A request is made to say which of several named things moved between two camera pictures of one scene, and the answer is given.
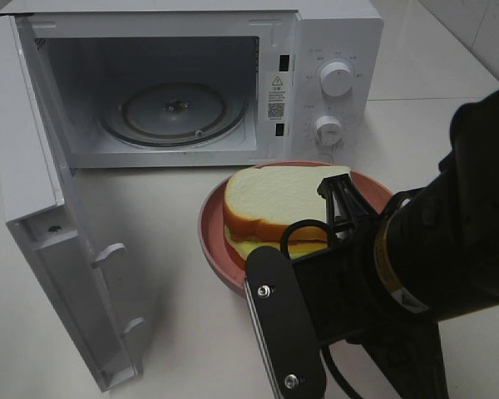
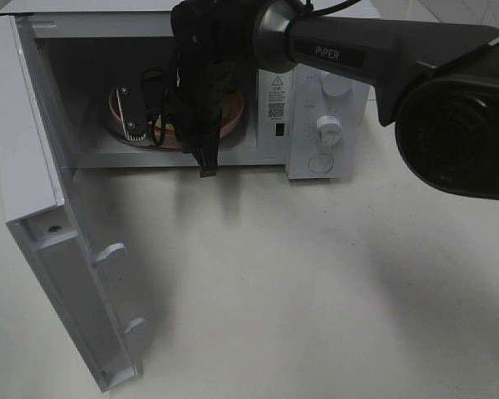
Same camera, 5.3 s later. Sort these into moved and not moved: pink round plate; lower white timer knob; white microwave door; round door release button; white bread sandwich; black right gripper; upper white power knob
Moved: black right gripper; white bread sandwich; pink round plate
Not moved: round door release button; lower white timer knob; white microwave door; upper white power knob
